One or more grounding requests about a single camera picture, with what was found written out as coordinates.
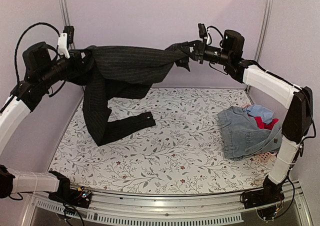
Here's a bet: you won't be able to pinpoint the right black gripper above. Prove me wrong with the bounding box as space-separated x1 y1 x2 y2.
179 38 233 65

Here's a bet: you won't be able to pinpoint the black pinstriped shirt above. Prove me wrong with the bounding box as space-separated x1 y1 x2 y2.
70 44 190 146

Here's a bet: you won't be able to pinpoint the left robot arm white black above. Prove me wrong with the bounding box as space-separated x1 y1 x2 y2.
0 25 84 203

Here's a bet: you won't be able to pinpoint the pink perforated laundry basket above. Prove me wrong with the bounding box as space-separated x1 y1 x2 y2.
249 152 277 163

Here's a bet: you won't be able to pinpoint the light blue denim jeans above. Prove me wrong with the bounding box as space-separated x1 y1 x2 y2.
217 106 282 161

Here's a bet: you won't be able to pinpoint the light blue shirt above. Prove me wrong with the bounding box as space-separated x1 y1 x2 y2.
245 104 274 125

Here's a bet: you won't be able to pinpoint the red garment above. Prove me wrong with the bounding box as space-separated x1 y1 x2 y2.
254 116 279 130

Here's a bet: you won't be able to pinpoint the floral patterned table mat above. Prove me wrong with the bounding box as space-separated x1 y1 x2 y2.
49 88 275 194

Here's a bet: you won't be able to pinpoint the light denim jacket with buttons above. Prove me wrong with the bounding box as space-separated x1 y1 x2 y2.
250 125 283 155

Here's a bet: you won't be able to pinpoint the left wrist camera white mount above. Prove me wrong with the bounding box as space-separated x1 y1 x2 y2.
57 25 75 59

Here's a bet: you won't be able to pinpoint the left aluminium frame post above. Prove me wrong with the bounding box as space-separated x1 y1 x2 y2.
56 0 75 52

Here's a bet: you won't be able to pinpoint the aluminium frame post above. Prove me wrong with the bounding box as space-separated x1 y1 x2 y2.
56 0 75 52
246 0 275 93

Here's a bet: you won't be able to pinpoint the right aluminium frame post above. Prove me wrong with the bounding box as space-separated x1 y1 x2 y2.
246 0 275 93

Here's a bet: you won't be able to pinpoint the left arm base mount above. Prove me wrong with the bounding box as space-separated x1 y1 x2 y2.
48 186 92 209

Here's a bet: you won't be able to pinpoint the front aluminium rail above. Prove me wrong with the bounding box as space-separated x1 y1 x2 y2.
22 181 316 226

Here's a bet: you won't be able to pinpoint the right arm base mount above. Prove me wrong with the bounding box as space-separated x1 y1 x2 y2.
239 189 285 222

